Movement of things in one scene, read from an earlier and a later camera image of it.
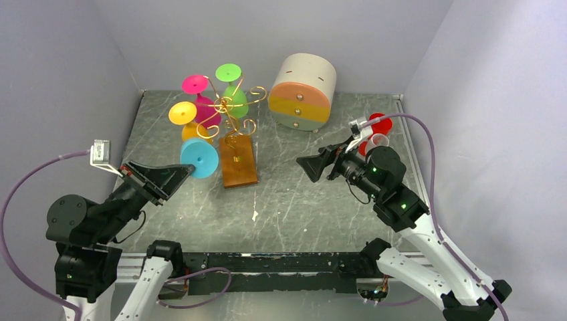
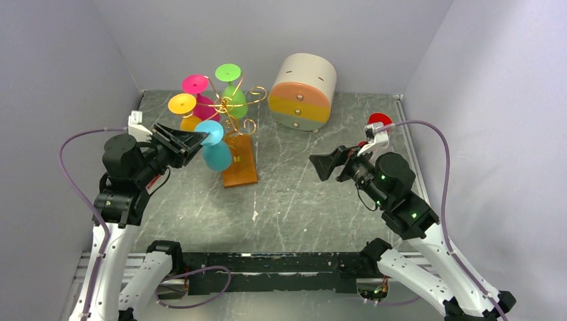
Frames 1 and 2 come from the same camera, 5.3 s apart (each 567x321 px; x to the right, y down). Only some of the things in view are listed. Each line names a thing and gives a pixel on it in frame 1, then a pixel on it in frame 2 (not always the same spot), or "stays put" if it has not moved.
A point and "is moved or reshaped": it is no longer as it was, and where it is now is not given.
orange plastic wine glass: x=184 y=113 is moved or reshaped
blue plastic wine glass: x=202 y=153 is moved or reshaped
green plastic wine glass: x=235 y=99 stays put
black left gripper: x=161 y=181 to x=192 y=141
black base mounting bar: x=269 y=271 stays put
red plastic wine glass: x=381 y=127 stays put
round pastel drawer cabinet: x=301 y=96 stays put
